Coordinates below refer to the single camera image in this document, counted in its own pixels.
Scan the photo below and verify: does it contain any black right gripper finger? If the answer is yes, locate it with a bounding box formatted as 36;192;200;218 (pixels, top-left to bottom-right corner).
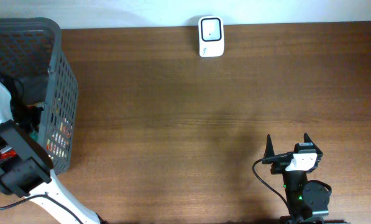
263;134;275;159
303;133;313;143

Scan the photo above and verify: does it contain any red snack bag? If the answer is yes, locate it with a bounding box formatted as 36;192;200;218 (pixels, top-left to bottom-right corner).
0;146;17;162

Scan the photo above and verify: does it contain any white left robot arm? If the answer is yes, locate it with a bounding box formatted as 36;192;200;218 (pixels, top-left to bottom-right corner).
0;82;104;224

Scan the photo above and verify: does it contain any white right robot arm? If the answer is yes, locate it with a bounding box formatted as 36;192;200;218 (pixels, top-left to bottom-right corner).
262;133;332;223

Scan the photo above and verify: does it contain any white barcode scanner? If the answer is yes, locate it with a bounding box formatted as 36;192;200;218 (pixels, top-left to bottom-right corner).
198;16;225;58

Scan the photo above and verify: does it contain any grey plastic mesh basket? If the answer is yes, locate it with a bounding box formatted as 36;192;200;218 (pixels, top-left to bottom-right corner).
0;17;79;174

